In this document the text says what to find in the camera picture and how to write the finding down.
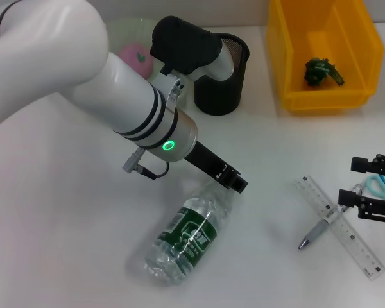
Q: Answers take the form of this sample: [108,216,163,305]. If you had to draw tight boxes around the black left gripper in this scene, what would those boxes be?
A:
[183,141,250,194]

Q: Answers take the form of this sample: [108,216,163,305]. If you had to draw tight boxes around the blue teal scissors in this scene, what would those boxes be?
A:
[365,175,385,201]

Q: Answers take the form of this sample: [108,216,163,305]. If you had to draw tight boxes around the clear water bottle green label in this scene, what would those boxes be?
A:
[144,181,242,287]

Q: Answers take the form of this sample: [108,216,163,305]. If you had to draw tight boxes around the green plastic wrapper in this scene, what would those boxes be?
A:
[304,56,345,88]

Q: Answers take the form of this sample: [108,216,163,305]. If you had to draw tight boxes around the pink peach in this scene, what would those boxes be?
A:
[119,42,155,78]

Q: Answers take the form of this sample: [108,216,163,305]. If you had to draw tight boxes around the grey white ballpoint pen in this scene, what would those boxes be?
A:
[297,182,363,252]

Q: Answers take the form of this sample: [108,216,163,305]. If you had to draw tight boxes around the transparent plastic ruler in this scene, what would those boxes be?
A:
[293,175,385,281]

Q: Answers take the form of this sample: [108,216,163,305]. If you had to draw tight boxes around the black mesh pen holder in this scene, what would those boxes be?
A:
[193,31,251,117]

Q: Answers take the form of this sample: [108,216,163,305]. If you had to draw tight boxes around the green glass fruit plate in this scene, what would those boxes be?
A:
[104,17,195,106]

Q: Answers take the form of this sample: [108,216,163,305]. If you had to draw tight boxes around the yellow plastic bin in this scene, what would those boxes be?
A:
[265,0,385,113]

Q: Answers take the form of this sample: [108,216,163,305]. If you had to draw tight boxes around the left arm cable with connector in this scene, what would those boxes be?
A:
[121,146,171,179]

